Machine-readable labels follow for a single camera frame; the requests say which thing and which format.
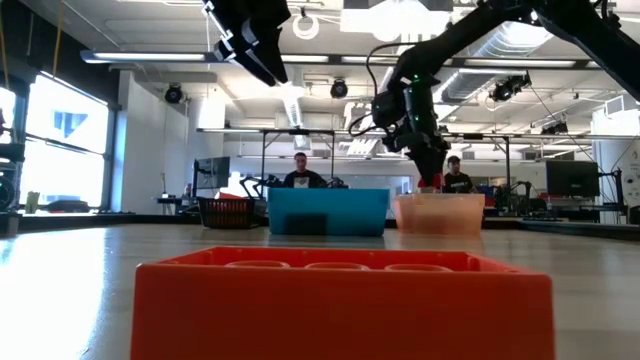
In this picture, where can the pink translucent plastic bin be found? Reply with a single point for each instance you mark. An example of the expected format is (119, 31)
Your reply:
(445, 215)

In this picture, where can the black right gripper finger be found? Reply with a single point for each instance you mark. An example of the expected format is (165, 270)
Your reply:
(430, 165)

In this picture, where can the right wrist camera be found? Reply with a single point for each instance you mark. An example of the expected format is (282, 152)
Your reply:
(385, 110)

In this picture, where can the black round ceiling lamp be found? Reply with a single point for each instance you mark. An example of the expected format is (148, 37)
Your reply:
(339, 89)
(507, 89)
(173, 94)

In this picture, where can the person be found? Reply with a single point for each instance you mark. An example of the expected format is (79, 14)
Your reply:
(302, 177)
(457, 182)

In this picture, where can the long ceiling light bar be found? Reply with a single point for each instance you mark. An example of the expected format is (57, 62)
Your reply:
(520, 63)
(150, 56)

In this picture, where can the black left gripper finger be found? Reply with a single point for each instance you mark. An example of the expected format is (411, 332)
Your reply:
(245, 60)
(270, 50)

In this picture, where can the black metal stand frame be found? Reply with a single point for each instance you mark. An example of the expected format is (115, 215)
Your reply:
(300, 132)

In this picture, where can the small red square brick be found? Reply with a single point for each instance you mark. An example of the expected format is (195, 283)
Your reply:
(423, 185)

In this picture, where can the blue plastic bin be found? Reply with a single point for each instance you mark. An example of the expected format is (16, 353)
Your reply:
(350, 210)

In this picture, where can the large bright window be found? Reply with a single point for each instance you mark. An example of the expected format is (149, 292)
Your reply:
(65, 150)

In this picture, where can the orange toy brick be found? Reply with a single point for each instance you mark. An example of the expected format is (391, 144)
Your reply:
(340, 315)

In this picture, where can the black computer monitor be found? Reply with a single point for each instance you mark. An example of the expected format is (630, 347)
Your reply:
(212, 172)
(572, 177)

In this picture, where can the silver spiral air duct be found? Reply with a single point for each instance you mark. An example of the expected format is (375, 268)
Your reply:
(480, 75)

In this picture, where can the black plastic basket bin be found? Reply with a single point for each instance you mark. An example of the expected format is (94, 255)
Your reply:
(225, 214)

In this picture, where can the black aluminium table frame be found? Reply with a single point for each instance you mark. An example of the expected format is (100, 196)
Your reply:
(575, 229)

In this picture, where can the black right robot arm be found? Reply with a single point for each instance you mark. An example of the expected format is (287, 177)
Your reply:
(450, 37)

